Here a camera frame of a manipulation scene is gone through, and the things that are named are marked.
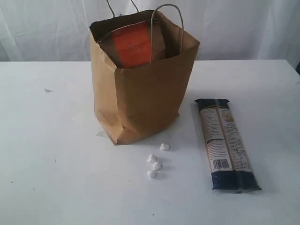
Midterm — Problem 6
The brown pouch orange label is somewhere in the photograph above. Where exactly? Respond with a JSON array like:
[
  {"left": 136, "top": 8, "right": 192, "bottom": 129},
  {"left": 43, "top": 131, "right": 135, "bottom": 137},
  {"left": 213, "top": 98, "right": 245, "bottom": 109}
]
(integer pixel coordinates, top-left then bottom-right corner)
[{"left": 98, "top": 19, "right": 166, "bottom": 68}]

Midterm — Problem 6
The brown paper shopping bag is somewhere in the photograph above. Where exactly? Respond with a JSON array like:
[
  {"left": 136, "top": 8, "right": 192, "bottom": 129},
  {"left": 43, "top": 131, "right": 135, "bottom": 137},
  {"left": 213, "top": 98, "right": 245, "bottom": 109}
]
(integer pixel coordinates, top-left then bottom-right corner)
[{"left": 90, "top": 9, "right": 200, "bottom": 145}]

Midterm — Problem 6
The clear tape piece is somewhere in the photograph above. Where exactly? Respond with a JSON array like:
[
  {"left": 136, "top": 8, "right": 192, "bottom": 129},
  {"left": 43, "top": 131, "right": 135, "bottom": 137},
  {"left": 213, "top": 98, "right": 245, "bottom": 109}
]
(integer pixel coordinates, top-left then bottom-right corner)
[{"left": 96, "top": 130, "right": 107, "bottom": 138}]

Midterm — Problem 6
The black noodle packet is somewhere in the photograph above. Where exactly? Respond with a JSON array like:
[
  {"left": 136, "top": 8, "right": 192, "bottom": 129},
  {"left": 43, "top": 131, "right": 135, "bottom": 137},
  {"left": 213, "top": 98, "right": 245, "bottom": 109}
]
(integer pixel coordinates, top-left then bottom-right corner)
[{"left": 195, "top": 98, "right": 261, "bottom": 193}]

